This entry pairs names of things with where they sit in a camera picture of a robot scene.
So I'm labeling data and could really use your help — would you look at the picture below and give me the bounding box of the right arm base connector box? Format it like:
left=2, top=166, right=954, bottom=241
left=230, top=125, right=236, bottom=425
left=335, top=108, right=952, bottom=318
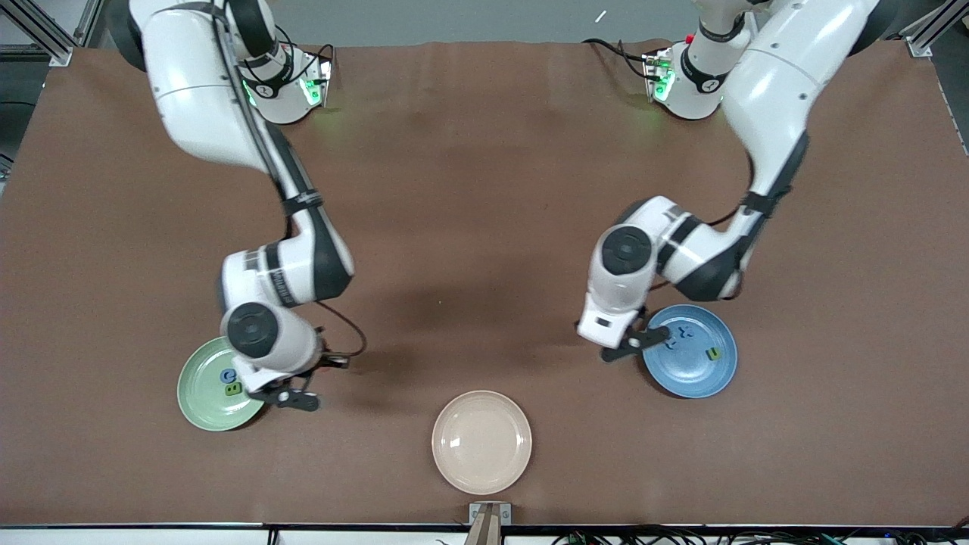
left=299, top=54, right=335, bottom=108

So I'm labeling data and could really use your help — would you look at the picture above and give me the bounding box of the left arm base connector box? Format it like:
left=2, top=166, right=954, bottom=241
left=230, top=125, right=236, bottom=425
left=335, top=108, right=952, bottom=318
left=642, top=48, right=676, bottom=104

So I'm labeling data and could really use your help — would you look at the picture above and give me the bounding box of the blue plate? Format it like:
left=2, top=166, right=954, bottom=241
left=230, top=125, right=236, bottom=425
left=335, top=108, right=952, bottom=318
left=641, top=304, right=739, bottom=400

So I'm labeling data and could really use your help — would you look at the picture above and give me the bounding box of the light green plate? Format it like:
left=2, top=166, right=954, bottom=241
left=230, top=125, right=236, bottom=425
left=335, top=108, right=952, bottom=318
left=176, top=336, right=267, bottom=433

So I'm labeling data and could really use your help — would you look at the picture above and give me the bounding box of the beige plate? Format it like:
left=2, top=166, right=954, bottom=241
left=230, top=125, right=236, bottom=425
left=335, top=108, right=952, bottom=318
left=432, top=390, right=533, bottom=496

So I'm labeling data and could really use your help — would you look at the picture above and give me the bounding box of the brown table mat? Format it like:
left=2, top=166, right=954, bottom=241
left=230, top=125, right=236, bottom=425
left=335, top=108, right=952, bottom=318
left=0, top=39, right=969, bottom=528

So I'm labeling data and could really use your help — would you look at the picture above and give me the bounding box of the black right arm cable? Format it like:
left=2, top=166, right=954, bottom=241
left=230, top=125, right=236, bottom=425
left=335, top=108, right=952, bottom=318
left=212, top=15, right=369, bottom=358

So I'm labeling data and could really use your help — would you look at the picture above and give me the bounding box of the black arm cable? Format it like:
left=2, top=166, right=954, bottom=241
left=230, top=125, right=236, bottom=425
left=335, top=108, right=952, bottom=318
left=212, top=15, right=369, bottom=358
left=651, top=148, right=759, bottom=293

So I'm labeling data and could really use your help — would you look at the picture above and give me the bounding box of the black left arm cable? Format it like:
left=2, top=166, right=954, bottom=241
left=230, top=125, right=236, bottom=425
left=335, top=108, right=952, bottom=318
left=651, top=148, right=759, bottom=293

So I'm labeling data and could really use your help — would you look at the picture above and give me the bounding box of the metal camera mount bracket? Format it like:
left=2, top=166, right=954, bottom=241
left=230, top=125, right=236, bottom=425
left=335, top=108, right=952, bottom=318
left=468, top=502, right=513, bottom=545

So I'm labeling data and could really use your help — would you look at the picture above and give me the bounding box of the black base power cable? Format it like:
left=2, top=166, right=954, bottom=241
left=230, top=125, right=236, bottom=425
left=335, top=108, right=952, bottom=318
left=276, top=26, right=336, bottom=65
left=581, top=37, right=653, bottom=81

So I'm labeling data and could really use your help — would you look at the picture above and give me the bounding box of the aluminium frame profile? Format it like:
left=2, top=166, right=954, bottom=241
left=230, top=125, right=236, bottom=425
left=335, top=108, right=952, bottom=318
left=0, top=0, right=104, bottom=67
left=899, top=0, right=969, bottom=58

